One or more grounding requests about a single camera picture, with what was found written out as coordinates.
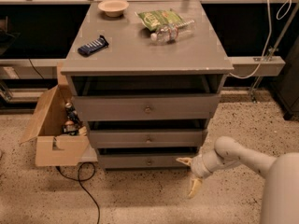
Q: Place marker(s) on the items inside cardboard box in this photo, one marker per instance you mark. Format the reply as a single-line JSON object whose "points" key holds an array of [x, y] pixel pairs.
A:
{"points": [[73, 125]]}

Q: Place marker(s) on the grey wooden drawer cabinet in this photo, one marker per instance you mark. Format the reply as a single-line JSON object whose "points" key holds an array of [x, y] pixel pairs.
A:
{"points": [[133, 66]]}

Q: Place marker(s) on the grey bottom drawer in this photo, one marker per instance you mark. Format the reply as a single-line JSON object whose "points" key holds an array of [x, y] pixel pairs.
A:
{"points": [[142, 161]]}

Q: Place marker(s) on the beige ceramic bowl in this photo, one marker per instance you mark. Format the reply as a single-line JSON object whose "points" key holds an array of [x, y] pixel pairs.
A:
{"points": [[113, 8]]}

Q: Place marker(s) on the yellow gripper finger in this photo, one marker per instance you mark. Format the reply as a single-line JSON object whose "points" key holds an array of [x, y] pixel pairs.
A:
{"points": [[185, 161], [196, 184]]}

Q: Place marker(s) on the dark cabinet at right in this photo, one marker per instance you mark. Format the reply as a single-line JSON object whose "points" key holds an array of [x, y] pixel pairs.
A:
{"points": [[286, 87]]}

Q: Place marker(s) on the open cardboard box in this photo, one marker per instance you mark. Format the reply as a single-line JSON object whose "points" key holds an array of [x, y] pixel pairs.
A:
{"points": [[53, 148]]}

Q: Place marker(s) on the clear plastic water bottle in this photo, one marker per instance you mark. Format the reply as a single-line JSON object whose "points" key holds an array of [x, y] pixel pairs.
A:
{"points": [[172, 32]]}

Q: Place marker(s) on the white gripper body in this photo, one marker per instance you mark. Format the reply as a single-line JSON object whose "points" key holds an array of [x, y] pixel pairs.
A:
{"points": [[197, 167]]}

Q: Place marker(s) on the grey middle drawer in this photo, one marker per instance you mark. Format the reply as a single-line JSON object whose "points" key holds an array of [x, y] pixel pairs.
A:
{"points": [[147, 138]]}

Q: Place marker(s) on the grey top drawer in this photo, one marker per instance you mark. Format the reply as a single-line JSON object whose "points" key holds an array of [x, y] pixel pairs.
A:
{"points": [[115, 108]]}

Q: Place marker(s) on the green chip bag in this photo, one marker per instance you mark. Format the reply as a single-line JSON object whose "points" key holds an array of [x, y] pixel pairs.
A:
{"points": [[155, 18]]}

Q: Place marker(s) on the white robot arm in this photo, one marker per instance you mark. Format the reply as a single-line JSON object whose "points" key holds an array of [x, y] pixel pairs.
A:
{"points": [[280, 203]]}

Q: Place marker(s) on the grey drawer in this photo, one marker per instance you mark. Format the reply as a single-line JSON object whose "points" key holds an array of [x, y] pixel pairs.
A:
{"points": [[142, 161], [115, 108], [147, 138]]}

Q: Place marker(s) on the metal frame strut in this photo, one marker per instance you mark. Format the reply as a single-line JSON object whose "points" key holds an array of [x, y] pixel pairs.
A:
{"points": [[270, 53]]}

